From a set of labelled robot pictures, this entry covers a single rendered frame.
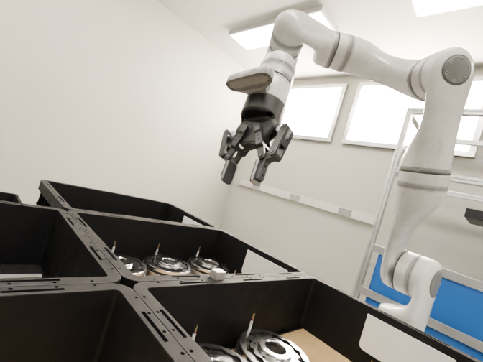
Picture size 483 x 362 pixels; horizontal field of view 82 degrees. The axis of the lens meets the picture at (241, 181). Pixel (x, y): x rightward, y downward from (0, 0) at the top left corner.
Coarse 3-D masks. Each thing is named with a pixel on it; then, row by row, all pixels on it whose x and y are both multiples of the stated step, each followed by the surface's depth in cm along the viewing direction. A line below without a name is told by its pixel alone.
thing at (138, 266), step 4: (128, 256) 56; (132, 256) 57; (132, 260) 55; (136, 260) 56; (140, 260) 56; (136, 264) 53; (140, 264) 55; (144, 264) 55; (128, 268) 51; (132, 268) 51; (136, 268) 52; (140, 268) 53; (144, 268) 53; (132, 272) 49; (136, 272) 50; (140, 272) 50
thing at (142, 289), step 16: (144, 288) 30; (160, 288) 32; (176, 288) 33; (192, 288) 35; (336, 288) 54; (160, 304) 28; (368, 304) 50; (160, 320) 25; (400, 320) 46; (176, 336) 23; (432, 336) 43; (192, 352) 22
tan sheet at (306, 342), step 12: (288, 336) 50; (300, 336) 52; (312, 336) 53; (300, 348) 47; (312, 348) 48; (324, 348) 50; (312, 360) 45; (324, 360) 46; (336, 360) 47; (348, 360) 48
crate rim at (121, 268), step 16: (80, 224) 45; (160, 224) 64; (176, 224) 67; (96, 240) 40; (240, 240) 72; (112, 256) 36; (272, 256) 64; (128, 272) 33; (288, 272) 54; (304, 272) 58
